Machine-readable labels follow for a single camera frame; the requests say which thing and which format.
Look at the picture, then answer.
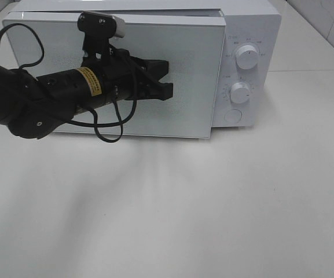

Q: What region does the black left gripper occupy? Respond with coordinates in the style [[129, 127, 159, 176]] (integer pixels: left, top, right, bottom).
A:
[[79, 49, 173, 109]]

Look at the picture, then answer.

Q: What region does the white microwave door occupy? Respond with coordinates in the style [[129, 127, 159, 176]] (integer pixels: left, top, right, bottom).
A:
[[2, 12, 226, 138]]

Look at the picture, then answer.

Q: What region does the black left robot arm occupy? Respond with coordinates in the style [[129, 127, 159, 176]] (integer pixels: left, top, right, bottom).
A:
[[0, 47, 174, 139]]

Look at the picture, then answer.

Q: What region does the lower white microwave knob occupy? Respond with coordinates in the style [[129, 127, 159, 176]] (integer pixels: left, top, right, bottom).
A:
[[229, 82, 251, 104]]

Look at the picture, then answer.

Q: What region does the white microwave knob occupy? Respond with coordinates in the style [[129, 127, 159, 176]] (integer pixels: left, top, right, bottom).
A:
[[229, 82, 251, 104], [234, 43, 260, 70]]

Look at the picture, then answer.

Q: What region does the round white door button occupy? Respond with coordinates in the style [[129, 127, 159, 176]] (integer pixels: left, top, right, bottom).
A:
[[224, 109, 243, 125]]

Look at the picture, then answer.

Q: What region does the white microwave oven body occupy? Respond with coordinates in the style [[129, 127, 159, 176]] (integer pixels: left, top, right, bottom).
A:
[[9, 1, 281, 129]]

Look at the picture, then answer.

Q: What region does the upper white microwave knob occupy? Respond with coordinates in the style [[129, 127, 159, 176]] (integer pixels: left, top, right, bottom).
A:
[[234, 43, 260, 70]]

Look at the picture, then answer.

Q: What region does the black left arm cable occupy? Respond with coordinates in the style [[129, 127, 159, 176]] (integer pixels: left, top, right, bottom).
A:
[[0, 23, 140, 143]]

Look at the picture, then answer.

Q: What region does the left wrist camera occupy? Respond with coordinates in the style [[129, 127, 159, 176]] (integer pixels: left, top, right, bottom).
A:
[[77, 11, 126, 65]]

